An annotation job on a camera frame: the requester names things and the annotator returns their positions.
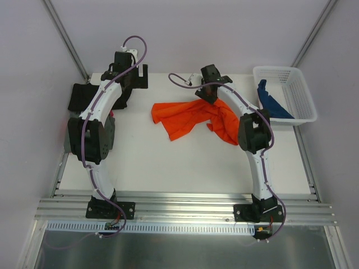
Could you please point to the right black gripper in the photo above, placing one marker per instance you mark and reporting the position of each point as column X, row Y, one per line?
column 207, row 95

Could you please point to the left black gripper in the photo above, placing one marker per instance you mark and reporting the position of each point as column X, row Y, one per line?
column 139, row 81

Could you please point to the orange t shirt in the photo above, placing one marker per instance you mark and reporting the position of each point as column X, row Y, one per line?
column 179, row 119

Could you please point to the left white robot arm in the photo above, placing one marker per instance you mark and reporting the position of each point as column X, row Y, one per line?
column 89, row 140

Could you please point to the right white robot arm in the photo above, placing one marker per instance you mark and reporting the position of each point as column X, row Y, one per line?
column 254, row 133

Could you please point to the black folded t shirt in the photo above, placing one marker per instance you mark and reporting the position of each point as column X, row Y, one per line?
column 82, row 95

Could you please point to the blue t shirt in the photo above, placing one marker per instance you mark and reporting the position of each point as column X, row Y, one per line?
column 270, row 104

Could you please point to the white plastic basket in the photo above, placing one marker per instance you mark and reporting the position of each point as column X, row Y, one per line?
column 289, row 89

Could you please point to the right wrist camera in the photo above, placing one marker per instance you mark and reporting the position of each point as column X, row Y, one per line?
column 195, row 79

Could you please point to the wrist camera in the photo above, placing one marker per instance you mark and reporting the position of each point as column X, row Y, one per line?
column 195, row 79
column 133, row 53

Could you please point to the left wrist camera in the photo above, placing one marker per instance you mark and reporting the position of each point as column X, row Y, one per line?
column 133, row 53

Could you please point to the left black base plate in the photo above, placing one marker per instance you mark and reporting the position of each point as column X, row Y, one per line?
column 101, row 209

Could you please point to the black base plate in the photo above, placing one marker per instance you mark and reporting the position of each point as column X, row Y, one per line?
column 101, row 209
column 248, row 213

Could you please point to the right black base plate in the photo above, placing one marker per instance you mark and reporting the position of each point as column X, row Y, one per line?
column 248, row 213

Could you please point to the white slotted cable duct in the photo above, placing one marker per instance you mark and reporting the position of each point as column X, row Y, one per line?
column 155, row 227

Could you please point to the aluminium mounting rail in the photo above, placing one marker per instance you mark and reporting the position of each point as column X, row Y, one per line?
column 203, row 187

